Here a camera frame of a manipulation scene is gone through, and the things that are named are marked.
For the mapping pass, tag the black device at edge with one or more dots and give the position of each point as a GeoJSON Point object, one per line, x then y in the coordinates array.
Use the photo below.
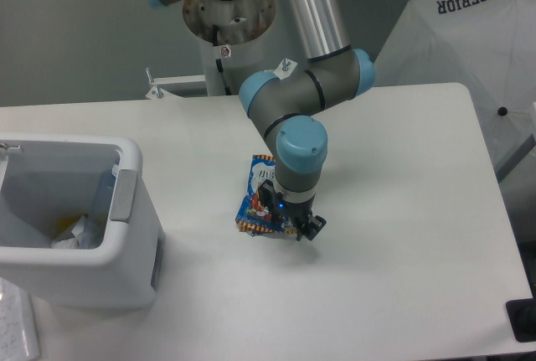
{"type": "Point", "coordinates": [521, 314]}

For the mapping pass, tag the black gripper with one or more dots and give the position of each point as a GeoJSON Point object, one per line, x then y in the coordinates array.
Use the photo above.
{"type": "Point", "coordinates": [300, 214]}

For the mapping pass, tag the white metal bracket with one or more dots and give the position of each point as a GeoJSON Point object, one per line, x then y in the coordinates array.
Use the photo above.
{"type": "Point", "coordinates": [284, 69]}
{"type": "Point", "coordinates": [188, 86]}

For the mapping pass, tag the white metal bracket left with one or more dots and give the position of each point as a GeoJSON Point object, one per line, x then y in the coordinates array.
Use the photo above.
{"type": "Point", "coordinates": [188, 86]}

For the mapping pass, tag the white superior umbrella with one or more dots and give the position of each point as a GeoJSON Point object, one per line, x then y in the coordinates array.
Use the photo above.
{"type": "Point", "coordinates": [486, 45]}

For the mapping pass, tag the handwritten paper sheet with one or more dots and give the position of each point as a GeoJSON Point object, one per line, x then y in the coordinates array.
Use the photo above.
{"type": "Point", "coordinates": [19, 337]}

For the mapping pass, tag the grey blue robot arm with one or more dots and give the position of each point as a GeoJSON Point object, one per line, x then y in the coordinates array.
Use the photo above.
{"type": "Point", "coordinates": [283, 109]}

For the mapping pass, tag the blue raccoon snack bag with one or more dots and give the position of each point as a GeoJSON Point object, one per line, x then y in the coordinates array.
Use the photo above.
{"type": "Point", "coordinates": [253, 217]}

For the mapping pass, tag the white metal bracket middle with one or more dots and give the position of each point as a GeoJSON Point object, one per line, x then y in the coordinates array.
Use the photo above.
{"type": "Point", "coordinates": [284, 69]}

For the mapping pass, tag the yellow trash piece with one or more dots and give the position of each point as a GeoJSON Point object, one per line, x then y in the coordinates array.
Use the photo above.
{"type": "Point", "coordinates": [64, 223]}

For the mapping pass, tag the crushed clear plastic bottle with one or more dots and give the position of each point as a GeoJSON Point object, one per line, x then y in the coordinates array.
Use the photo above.
{"type": "Point", "coordinates": [96, 220]}

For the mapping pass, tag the white plastic trash can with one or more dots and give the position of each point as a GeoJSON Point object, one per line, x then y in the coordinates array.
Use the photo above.
{"type": "Point", "coordinates": [45, 177]}

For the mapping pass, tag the white crumpled tissue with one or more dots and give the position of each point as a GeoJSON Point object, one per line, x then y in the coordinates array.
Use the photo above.
{"type": "Point", "coordinates": [70, 239]}

